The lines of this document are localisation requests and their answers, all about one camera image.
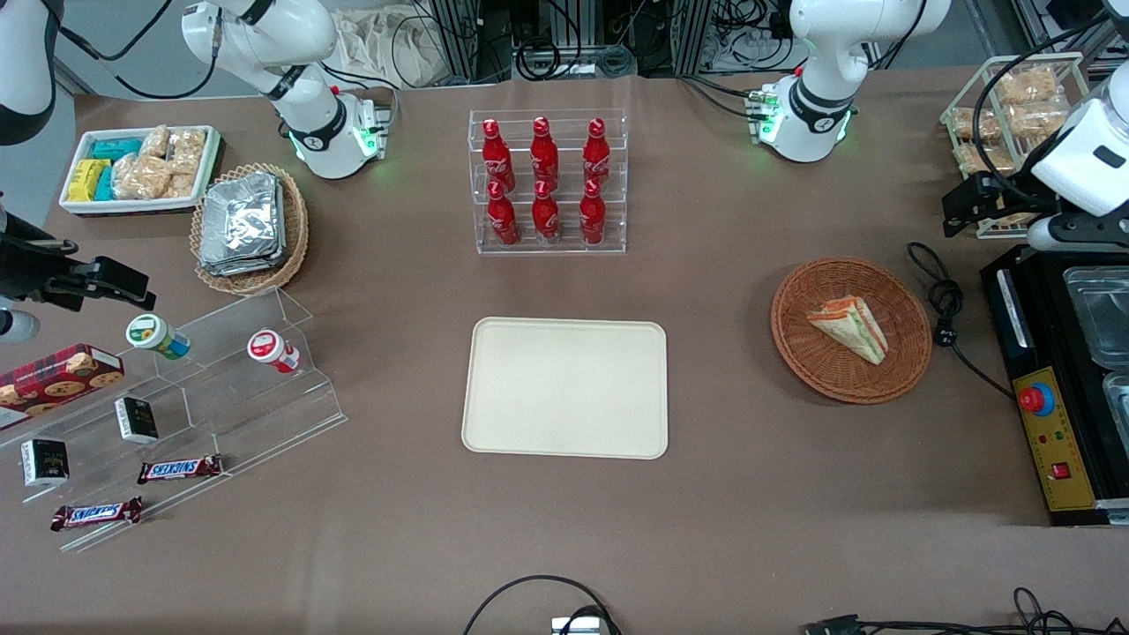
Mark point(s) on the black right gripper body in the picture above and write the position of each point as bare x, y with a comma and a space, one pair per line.
26, 265

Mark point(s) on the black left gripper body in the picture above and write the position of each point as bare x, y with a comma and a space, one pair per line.
1008, 196

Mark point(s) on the triangular sandwich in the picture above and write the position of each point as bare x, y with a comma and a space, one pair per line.
851, 328

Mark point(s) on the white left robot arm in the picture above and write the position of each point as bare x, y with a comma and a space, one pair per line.
820, 53

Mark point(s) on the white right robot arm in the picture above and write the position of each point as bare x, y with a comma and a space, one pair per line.
265, 35

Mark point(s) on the light woven basket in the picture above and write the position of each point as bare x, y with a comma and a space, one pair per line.
295, 229

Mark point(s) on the brown wicker basket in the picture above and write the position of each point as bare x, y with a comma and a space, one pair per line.
820, 370

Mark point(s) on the cream plastic tray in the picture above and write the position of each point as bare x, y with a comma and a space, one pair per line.
564, 388

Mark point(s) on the bagged fried snack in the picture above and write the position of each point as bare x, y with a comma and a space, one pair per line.
970, 123
1039, 120
983, 159
1028, 85

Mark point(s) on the green lid yogurt cup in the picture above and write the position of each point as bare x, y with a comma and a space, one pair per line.
154, 335

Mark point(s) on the white plastic bin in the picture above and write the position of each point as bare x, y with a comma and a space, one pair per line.
132, 206

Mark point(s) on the teal snack packet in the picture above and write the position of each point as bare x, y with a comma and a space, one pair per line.
105, 185
116, 148

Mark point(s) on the yellow snack packet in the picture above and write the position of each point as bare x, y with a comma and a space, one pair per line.
84, 181

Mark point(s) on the red cookie box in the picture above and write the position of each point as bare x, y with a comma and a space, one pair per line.
53, 379

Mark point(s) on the clear rice cracker bag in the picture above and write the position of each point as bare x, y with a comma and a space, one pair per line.
187, 148
155, 141
141, 176
181, 185

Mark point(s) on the small black box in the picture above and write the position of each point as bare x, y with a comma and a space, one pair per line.
137, 420
44, 463

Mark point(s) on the silver foil packet stack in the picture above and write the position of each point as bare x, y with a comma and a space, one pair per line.
242, 225

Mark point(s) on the steel food pan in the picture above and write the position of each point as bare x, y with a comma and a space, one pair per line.
1102, 317
1118, 406

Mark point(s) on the clear acrylic stepped stand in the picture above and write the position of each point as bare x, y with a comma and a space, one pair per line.
220, 406

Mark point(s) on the red lid yogurt cup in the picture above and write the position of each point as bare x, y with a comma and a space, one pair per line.
269, 348

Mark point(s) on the Snickers chocolate bar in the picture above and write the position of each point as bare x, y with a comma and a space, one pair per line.
181, 469
97, 513

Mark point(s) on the black machine yellow panel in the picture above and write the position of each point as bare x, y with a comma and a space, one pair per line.
1058, 459

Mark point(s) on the white cloth bag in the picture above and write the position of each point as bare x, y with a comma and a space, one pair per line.
388, 48

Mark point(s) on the red cola bottle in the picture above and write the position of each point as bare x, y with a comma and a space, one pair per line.
593, 219
544, 154
503, 220
546, 219
597, 154
497, 159

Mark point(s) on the clear acrylic bottle rack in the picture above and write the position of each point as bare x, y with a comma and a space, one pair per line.
569, 247

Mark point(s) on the small silver device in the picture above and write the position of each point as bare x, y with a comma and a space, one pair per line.
578, 626

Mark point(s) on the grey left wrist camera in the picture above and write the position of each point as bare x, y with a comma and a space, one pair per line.
1054, 236

